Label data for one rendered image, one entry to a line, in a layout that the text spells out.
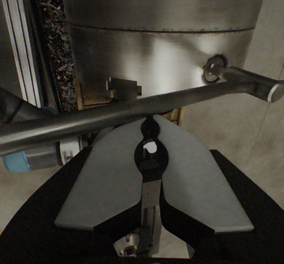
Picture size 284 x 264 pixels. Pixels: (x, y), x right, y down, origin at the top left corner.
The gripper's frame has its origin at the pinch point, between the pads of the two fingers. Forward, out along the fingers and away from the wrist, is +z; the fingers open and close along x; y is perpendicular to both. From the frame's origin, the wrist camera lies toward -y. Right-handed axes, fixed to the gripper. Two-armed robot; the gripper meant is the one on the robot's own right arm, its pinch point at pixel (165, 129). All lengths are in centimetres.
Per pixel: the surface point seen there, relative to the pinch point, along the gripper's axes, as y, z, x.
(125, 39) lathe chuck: -22.8, -12.2, 13.0
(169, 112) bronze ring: -6.9, -1.2, 3.8
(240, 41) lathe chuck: -22.7, 2.9, 14.0
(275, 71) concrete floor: 25, 158, -108
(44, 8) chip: -24, -31, -52
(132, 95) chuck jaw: -15.5, -11.3, 12.6
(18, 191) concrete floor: 130, -95, -108
